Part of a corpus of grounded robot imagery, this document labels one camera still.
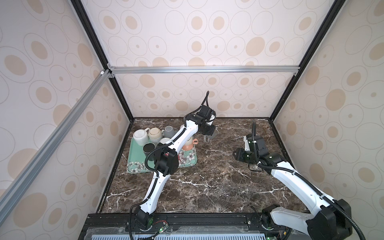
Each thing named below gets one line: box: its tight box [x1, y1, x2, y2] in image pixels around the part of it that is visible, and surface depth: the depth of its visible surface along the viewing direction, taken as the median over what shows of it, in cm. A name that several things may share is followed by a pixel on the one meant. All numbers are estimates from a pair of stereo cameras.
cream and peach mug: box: [181, 136, 199, 151], surface depth 102 cm
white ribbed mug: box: [133, 127, 150, 146], surface depth 102 cm
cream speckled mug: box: [148, 127, 165, 144], surface depth 101 cm
